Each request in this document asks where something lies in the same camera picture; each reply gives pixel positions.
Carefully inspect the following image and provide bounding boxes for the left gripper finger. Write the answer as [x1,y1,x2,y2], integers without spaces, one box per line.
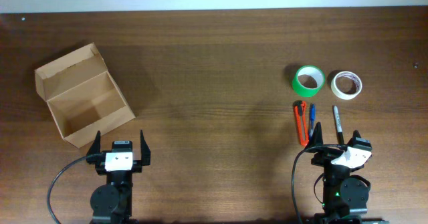
[140,130,150,160]
[86,131,101,160]

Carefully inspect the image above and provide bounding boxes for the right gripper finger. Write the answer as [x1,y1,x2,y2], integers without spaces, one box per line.
[347,130,362,146]
[306,122,324,148]

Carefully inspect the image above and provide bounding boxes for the black marker pen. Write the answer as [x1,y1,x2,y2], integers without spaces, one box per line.
[333,106,344,144]

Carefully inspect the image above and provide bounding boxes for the orange utility knife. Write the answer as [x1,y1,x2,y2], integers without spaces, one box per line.
[293,100,309,146]

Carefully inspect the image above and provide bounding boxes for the blue pen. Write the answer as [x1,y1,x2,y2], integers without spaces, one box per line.
[308,104,316,138]

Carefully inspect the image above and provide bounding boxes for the white masking tape roll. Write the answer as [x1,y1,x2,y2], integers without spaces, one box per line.
[330,71,362,100]

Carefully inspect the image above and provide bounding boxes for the green tape roll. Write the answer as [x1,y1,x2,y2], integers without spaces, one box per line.
[292,65,326,98]

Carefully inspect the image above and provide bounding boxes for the brown cardboard box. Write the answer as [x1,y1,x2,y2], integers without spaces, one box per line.
[35,43,135,148]

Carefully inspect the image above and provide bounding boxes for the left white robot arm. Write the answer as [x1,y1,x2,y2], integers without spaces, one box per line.
[86,132,151,224]

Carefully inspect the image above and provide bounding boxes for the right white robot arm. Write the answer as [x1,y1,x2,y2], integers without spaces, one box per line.
[305,123,388,224]

